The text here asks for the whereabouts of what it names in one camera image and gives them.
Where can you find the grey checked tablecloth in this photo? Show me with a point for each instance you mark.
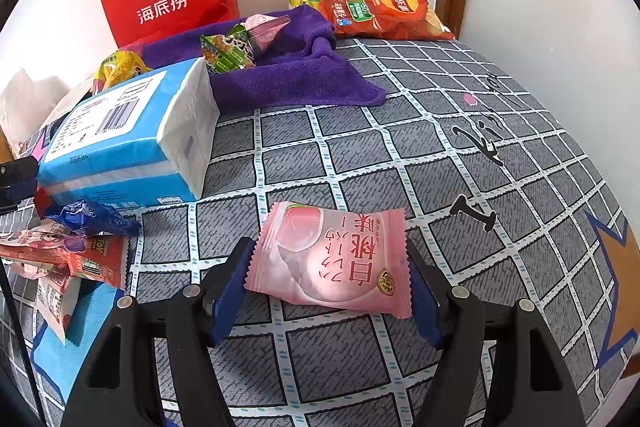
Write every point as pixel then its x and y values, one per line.
pixel 350 147

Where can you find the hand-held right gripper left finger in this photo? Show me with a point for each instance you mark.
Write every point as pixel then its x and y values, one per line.
pixel 232 297

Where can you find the purple towel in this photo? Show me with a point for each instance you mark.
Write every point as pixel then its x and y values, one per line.
pixel 300 77

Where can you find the pink triangular snack packet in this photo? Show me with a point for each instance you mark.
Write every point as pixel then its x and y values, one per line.
pixel 267 32

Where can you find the white-backed snack packet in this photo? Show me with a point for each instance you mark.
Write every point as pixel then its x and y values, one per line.
pixel 57 307

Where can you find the pink cartoon snack packet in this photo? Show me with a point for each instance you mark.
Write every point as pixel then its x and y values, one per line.
pixel 75 259

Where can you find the white plastic bag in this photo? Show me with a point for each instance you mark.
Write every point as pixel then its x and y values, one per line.
pixel 25 107

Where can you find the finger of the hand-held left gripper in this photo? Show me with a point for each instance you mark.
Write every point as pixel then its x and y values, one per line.
pixel 17 187

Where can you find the green snack packet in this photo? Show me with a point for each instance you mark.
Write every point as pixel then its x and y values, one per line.
pixel 225 52

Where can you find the yellow and pink snack packet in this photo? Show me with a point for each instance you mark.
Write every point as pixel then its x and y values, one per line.
pixel 122 67

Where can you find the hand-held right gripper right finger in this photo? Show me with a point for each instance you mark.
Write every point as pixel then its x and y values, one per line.
pixel 425 307

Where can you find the blue candy wrapper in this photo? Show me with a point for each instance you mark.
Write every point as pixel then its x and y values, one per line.
pixel 85 217

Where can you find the blue tissue pack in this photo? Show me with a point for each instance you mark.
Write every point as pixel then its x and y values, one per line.
pixel 125 132

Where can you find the pink peach candy packet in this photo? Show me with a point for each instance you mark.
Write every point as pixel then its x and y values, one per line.
pixel 325 257

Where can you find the orange chips bag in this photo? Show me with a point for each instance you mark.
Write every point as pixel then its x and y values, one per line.
pixel 380 14

